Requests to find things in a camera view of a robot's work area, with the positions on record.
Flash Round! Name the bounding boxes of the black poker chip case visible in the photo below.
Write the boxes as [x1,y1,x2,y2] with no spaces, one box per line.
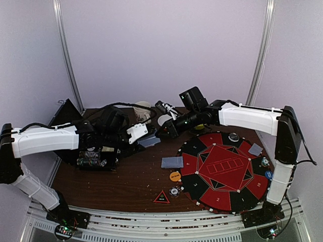
[49,99,121,171]

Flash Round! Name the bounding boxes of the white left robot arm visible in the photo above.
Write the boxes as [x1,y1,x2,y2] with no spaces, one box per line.
[1,106,147,224]

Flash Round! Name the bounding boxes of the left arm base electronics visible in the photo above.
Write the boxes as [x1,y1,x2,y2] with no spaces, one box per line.
[46,210,90,241]

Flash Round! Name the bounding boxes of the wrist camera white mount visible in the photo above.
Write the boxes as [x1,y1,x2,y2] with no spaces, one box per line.
[155,100,180,120]
[126,124,148,145]

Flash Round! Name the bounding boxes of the poker chip stack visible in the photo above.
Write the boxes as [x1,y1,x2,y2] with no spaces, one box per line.
[260,157,270,167]
[169,187,180,197]

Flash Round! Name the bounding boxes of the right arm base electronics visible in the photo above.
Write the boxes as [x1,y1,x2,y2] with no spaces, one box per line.
[241,201,285,240]

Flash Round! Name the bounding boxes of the front poker chip stacks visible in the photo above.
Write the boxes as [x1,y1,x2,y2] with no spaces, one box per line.
[77,151,107,167]

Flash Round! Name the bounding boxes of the left aluminium frame post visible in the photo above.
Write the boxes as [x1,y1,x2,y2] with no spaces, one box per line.
[52,0,85,112]

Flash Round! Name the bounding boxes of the orange big blind button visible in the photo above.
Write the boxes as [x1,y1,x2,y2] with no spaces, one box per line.
[169,171,181,182]

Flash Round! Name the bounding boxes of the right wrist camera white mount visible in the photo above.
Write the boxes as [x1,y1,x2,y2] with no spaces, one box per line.
[155,100,180,120]

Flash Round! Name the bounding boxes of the blue small blind button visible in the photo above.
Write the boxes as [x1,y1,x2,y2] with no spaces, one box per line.
[265,170,273,180]

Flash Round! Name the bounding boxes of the white orange bowl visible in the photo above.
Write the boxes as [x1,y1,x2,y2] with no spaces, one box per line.
[157,114,171,127]

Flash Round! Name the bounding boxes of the blue grey cloth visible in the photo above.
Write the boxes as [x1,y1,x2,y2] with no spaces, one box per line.
[138,136,160,148]

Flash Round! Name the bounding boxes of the ceramic coral pattern mug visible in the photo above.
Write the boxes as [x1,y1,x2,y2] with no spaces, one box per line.
[133,101,151,124]

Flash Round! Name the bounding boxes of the aluminium front table rail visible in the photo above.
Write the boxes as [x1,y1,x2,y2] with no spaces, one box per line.
[26,198,305,241]

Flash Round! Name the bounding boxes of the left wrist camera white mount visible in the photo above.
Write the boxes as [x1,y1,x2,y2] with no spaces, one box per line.
[126,124,148,145]

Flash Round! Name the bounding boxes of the black red triangular all-in marker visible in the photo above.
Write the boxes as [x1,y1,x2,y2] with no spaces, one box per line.
[153,190,170,204]

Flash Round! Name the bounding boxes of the aluminium frame post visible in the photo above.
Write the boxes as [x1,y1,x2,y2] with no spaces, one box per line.
[52,0,85,112]
[246,0,277,106]

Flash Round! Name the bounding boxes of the red black poker mat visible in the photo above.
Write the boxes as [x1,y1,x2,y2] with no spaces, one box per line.
[177,131,272,213]

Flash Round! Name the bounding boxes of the dealt card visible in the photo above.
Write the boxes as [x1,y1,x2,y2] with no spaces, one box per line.
[161,156,184,168]
[248,143,263,156]

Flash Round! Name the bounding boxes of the black round dealer puck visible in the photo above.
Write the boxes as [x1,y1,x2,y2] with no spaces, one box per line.
[228,133,240,142]

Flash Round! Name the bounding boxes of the right aluminium frame post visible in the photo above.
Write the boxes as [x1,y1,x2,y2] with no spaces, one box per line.
[246,0,277,106]

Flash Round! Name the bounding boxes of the lime green bowl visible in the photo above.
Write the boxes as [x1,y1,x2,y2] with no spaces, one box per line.
[193,125,204,131]

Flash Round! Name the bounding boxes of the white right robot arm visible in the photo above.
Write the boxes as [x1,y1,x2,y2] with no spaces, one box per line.
[155,86,303,223]

